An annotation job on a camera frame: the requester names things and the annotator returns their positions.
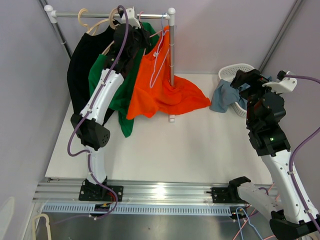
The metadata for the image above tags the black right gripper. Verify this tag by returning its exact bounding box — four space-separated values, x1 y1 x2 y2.
230 69 283 128

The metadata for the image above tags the grey-blue t shirt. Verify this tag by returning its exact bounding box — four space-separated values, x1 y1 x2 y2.
209 79 248 113

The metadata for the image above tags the light blue wire hanger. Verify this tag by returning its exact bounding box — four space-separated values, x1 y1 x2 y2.
149 12 172 88

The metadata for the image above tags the orange t shirt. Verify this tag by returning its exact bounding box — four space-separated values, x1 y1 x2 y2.
126 26 211 120

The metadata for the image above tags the pink wire hanger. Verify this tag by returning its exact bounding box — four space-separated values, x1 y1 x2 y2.
233 182 281 240
138 21 160 57

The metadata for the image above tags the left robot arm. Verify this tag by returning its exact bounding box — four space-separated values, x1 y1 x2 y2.
70 21 151 201

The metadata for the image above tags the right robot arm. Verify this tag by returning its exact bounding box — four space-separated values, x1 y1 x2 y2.
227 69 320 240

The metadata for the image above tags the beige wooden hanger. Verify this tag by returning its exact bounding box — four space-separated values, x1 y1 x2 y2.
101 7 119 56
77 8 109 36

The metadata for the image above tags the black t shirt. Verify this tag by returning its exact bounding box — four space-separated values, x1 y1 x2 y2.
67 27 115 115

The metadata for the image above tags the green t shirt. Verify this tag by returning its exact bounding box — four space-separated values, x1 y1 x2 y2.
88 22 160 138

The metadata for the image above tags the beige hanger on floor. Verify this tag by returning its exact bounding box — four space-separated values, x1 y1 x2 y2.
31 213 53 240

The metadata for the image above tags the white perforated plastic basket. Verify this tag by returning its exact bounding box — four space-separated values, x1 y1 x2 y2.
218 63 254 118

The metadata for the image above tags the metal clothes rack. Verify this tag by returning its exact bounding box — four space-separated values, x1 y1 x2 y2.
43 4 177 123

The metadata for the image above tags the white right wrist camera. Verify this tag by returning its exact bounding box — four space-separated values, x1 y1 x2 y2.
262 70 298 95

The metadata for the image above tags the pink wire hanger on floor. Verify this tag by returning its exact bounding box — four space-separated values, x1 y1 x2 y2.
233 182 281 240

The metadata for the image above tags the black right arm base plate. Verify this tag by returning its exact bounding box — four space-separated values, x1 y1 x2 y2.
206 186 243 204

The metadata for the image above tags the blue wire hanger on floor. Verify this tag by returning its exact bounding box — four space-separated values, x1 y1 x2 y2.
236 207 263 240

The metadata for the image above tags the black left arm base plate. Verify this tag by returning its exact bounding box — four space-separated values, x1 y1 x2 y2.
78 178 124 202

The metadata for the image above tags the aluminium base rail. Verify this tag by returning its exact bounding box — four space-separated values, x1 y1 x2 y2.
32 178 228 205

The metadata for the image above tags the white slotted cable duct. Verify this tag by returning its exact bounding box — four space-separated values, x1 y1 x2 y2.
42 203 232 217

